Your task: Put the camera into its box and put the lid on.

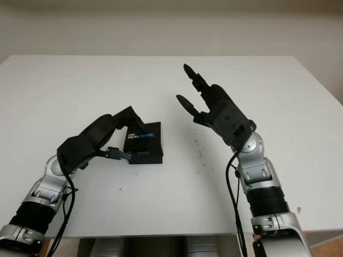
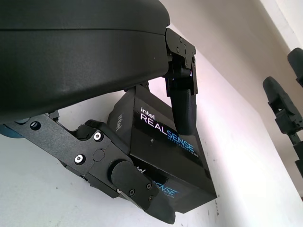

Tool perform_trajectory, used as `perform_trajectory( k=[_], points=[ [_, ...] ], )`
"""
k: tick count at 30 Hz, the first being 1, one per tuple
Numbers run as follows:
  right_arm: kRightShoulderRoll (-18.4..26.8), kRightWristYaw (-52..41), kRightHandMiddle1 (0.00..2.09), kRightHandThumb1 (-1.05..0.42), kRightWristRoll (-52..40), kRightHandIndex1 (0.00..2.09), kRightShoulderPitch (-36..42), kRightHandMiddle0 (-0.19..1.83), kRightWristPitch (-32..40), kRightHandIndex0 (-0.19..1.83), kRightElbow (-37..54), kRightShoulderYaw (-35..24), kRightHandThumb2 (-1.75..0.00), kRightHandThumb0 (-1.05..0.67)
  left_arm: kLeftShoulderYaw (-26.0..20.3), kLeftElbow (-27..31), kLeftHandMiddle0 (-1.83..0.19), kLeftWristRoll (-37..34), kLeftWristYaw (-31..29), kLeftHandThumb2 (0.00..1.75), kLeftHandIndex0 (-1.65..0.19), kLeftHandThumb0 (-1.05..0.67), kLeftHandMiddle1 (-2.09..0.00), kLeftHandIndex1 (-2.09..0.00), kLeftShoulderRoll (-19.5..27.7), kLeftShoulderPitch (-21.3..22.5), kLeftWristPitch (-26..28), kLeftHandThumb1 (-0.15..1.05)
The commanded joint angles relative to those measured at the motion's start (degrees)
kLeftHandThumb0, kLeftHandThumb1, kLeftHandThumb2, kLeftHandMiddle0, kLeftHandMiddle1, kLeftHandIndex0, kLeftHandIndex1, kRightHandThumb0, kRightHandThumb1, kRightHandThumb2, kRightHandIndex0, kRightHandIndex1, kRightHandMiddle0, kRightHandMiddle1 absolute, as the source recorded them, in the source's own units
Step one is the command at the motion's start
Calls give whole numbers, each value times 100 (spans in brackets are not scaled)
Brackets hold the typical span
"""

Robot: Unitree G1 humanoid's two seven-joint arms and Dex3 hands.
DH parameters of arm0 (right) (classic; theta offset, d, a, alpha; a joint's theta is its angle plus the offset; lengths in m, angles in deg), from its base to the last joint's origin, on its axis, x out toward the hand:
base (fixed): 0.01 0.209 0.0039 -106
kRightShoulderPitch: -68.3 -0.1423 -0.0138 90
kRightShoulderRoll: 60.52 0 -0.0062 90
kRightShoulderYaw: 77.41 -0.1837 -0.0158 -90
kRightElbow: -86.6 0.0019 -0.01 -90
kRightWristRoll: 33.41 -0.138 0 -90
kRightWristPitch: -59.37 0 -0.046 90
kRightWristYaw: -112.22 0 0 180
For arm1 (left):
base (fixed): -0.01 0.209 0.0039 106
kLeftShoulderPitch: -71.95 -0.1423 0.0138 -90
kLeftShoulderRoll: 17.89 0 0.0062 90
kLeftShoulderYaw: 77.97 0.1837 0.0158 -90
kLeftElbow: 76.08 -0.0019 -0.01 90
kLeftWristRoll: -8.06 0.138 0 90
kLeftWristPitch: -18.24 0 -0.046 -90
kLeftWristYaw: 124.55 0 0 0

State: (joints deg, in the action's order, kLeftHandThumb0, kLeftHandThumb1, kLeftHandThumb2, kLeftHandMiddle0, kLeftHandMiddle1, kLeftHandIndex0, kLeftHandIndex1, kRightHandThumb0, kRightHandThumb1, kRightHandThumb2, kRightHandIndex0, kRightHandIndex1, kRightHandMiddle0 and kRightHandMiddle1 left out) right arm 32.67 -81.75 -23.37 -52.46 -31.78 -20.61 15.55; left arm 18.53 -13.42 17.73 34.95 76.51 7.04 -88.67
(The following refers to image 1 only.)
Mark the black box base with insert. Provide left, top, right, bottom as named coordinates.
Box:
left=128, top=149, right=165, bottom=164

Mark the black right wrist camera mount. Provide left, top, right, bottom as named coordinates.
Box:
left=213, top=103, right=254, bottom=149

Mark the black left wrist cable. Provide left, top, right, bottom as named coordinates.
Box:
left=48, top=171, right=80, bottom=257

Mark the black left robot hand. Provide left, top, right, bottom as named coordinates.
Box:
left=77, top=105, right=145, bottom=170

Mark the black RealSense box lid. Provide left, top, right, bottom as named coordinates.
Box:
left=123, top=120, right=163, bottom=156

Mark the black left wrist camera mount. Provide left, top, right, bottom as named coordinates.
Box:
left=56, top=133, right=101, bottom=176

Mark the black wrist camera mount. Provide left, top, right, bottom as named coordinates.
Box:
left=56, top=133, right=101, bottom=176
left=213, top=103, right=254, bottom=149

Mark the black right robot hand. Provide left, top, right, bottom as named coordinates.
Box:
left=175, top=63, right=257, bottom=147

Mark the grey robot torso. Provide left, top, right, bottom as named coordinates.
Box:
left=79, top=235, right=242, bottom=257

